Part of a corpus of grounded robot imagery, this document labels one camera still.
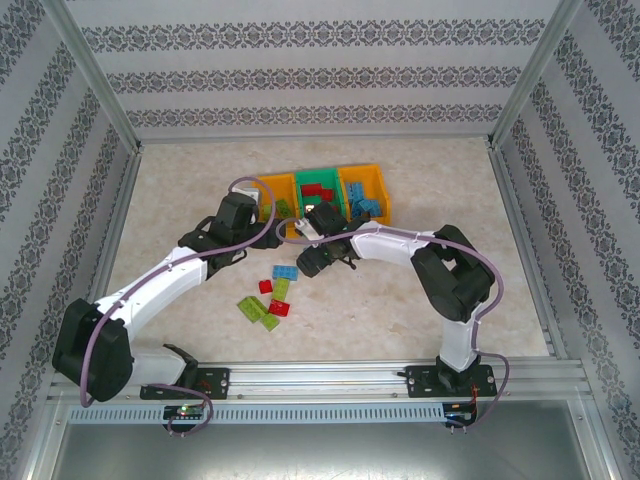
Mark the orange plastic bin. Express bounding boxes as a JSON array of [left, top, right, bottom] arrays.
[[256, 172, 301, 240], [337, 163, 393, 227]]

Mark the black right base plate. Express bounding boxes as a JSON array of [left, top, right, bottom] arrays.
[[404, 364, 499, 400]]

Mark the slotted grey cable duct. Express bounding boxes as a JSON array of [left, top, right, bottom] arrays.
[[66, 403, 447, 425]]

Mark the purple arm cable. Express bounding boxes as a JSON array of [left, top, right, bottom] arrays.
[[79, 176, 276, 439], [275, 215, 511, 437]]

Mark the aluminium frame post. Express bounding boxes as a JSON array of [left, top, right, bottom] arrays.
[[487, 0, 586, 149], [42, 0, 144, 151]]

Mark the aluminium mounting rail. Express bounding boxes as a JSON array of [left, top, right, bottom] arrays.
[[47, 360, 594, 403]]

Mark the green plastic bin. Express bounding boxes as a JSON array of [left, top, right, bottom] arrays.
[[293, 168, 350, 224]]

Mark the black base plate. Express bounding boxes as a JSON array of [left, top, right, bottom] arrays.
[[404, 364, 499, 400], [142, 367, 232, 401]]

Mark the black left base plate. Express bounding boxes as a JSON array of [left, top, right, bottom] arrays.
[[142, 367, 232, 401]]

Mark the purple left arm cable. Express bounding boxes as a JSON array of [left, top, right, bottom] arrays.
[[79, 176, 276, 439]]

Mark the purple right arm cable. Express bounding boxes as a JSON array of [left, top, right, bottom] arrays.
[[275, 215, 511, 437]]

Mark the aluminium frame rail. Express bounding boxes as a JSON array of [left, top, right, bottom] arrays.
[[485, 139, 571, 360], [67, 144, 146, 365], [137, 132, 496, 147]]

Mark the grey metal panel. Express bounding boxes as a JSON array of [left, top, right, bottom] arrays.
[[29, 397, 619, 480]]

